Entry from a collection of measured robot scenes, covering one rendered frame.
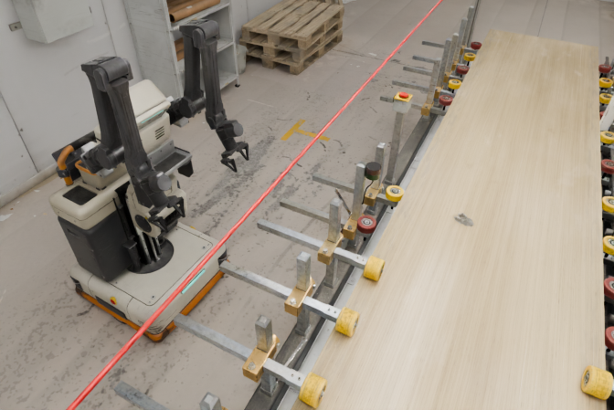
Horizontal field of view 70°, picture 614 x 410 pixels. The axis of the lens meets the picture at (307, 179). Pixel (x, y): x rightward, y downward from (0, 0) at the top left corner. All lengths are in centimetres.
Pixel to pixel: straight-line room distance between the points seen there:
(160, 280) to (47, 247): 108
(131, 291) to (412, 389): 160
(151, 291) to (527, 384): 178
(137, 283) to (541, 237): 197
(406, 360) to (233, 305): 143
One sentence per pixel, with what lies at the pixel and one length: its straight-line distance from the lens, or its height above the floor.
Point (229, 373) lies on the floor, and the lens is 249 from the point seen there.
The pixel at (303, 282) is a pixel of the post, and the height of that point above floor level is 101.
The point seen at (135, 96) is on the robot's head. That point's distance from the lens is 187.
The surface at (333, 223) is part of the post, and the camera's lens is 161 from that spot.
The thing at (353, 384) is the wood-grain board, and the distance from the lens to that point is 145.
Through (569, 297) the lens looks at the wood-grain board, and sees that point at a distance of 186.
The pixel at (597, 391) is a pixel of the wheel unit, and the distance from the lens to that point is 161.
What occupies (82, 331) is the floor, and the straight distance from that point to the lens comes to 286.
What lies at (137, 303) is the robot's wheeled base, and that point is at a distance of 249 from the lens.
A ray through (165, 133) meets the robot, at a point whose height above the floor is 113.
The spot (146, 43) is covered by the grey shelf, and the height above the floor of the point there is 73.
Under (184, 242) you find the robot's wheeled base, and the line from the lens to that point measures 271.
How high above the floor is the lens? 219
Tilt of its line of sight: 39 degrees down
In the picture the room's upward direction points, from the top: 1 degrees clockwise
